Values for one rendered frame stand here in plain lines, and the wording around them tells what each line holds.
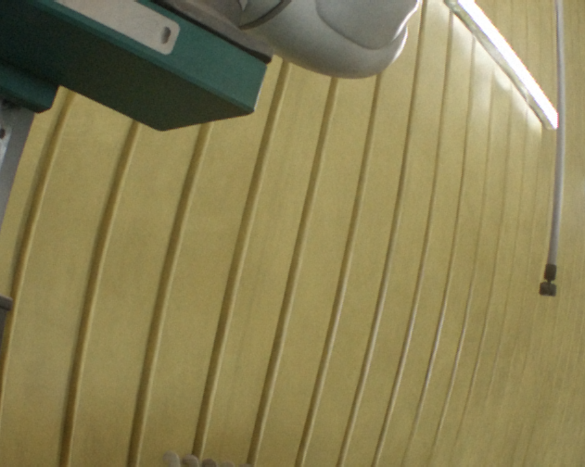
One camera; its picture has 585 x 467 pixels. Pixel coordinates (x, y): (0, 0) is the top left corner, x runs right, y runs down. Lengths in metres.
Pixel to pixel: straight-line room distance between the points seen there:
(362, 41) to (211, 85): 0.25
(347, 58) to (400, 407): 2.34
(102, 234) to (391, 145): 1.33
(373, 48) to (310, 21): 0.10
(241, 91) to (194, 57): 0.07
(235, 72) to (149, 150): 1.32
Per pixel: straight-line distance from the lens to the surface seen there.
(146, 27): 0.71
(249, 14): 0.87
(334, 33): 0.92
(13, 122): 0.84
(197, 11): 0.74
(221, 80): 0.76
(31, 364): 1.86
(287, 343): 2.51
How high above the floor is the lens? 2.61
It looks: 12 degrees up
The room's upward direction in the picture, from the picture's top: 13 degrees clockwise
